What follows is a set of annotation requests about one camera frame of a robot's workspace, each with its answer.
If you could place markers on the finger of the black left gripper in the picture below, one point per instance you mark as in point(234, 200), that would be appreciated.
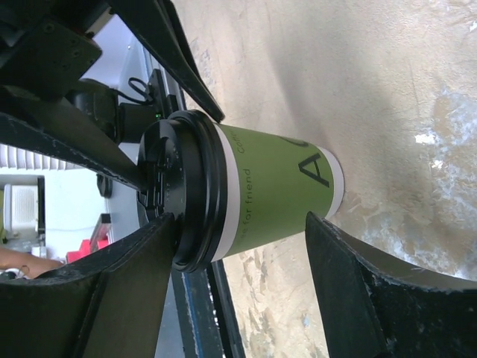
point(157, 26)

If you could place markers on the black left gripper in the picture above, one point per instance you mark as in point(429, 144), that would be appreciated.
point(46, 47)

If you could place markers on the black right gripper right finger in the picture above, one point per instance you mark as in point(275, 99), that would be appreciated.
point(373, 304)

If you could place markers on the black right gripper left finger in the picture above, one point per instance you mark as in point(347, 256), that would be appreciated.
point(107, 304)

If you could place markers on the green paper coffee cup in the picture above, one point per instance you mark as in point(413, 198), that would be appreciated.
point(272, 183)

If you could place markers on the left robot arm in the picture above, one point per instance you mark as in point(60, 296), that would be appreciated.
point(100, 103)

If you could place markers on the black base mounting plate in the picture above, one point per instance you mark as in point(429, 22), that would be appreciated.
point(207, 318)

